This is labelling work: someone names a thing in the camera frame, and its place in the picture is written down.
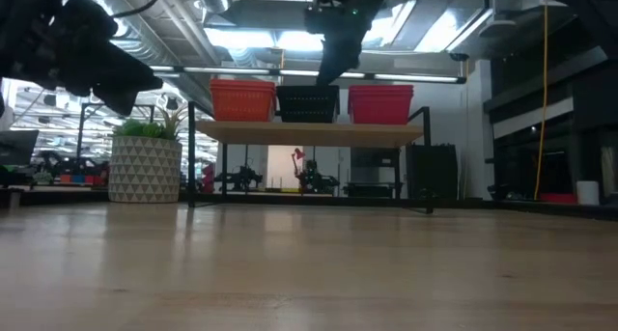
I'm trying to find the white cylindrical container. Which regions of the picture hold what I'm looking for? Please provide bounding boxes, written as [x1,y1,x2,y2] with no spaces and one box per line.
[576,179,602,207]

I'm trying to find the yellow hanging cable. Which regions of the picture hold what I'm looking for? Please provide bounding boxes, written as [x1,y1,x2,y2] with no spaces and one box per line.
[532,2,550,202]

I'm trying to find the black metal background rack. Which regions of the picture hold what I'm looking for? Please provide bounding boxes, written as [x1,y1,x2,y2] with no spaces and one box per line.
[76,100,156,161]

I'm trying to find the wooden shelf black metal frame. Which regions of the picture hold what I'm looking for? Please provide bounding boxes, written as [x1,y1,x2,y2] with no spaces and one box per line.
[186,100,435,215]

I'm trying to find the red desk lamp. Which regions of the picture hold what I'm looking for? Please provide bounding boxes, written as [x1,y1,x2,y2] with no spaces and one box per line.
[290,147,307,178]

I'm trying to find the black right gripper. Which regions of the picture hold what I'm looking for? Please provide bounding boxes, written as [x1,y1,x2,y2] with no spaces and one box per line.
[311,0,402,88]

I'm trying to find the long ceiling tube light bar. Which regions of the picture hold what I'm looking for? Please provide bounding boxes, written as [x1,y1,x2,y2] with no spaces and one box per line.
[147,64,468,85]

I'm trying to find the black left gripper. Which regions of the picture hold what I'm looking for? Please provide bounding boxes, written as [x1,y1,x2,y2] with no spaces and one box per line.
[0,0,165,118]

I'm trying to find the silver spiral ceiling duct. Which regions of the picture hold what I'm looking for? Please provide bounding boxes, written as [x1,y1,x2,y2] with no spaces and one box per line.
[62,0,217,116]

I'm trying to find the black low background table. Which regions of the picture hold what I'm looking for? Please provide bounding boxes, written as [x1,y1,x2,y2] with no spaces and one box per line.
[346,147,403,200]

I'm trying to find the flat red tray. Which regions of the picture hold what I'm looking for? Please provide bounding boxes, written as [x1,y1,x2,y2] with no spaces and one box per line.
[539,192,578,206]

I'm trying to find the small red background object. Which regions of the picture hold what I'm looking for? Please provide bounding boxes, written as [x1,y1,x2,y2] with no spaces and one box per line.
[201,162,216,194]

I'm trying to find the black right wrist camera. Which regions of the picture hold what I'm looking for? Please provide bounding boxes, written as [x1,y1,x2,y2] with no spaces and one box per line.
[303,5,359,36]

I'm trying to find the row of coloured blocks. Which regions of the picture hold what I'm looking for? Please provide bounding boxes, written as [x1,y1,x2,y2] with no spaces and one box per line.
[59,173,108,186]

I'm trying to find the dark computer monitor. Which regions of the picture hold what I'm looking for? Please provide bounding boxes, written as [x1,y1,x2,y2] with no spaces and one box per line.
[0,129,41,167]

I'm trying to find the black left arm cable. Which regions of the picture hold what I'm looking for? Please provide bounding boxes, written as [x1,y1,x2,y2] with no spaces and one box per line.
[109,0,166,19]

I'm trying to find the black background cabinet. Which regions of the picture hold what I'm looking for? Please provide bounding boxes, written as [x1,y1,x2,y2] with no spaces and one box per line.
[406,143,460,201]

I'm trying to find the potted plant triangle-pattern pot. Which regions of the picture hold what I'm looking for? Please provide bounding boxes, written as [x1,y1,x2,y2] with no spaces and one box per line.
[108,103,190,205]

